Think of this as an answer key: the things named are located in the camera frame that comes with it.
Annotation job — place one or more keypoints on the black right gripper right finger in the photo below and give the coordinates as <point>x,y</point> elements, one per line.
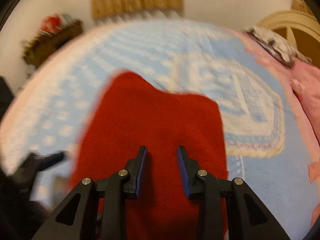
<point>229,209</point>

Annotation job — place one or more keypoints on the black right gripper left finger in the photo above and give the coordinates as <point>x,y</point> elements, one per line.
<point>96,204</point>

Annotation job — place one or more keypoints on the red knitted embroidered sweater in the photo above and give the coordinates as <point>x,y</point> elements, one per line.
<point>133,113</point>

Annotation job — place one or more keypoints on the blue polka dot bed blanket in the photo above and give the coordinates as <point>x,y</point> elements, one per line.
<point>263,144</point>

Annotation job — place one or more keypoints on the pink quilt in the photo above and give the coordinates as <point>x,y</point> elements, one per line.
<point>300,81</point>

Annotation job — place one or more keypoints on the dark wooden desk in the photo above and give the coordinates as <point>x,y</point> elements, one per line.
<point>43,46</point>

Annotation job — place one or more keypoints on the black white patterned pillow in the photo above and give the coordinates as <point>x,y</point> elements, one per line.
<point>277,46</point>

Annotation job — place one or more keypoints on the red gift bag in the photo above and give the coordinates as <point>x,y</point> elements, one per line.
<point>51,24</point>

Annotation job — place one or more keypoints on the cream wooden headboard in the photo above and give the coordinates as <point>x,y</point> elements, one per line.
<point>298,28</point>

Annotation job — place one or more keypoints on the beige patterned curtain right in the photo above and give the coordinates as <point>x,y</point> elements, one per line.
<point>300,5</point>

